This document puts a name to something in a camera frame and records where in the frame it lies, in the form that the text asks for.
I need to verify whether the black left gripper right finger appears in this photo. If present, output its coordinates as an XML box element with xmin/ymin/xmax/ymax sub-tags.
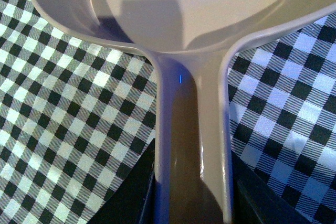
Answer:
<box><xmin>232</xmin><ymin>153</ymin><xmax>310</xmax><ymax>223</ymax></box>

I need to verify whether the checkered bedding cloth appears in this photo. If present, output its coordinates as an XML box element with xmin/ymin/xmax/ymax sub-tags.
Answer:
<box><xmin>1</xmin><ymin>0</ymin><xmax>335</xmax><ymax>223</ymax></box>

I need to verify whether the beige plastic dustpan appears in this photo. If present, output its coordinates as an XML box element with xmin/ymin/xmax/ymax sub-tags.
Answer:
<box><xmin>31</xmin><ymin>0</ymin><xmax>335</xmax><ymax>223</ymax></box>

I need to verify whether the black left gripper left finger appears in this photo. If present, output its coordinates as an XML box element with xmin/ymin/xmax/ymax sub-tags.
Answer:
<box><xmin>91</xmin><ymin>141</ymin><xmax>155</xmax><ymax>224</ymax></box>

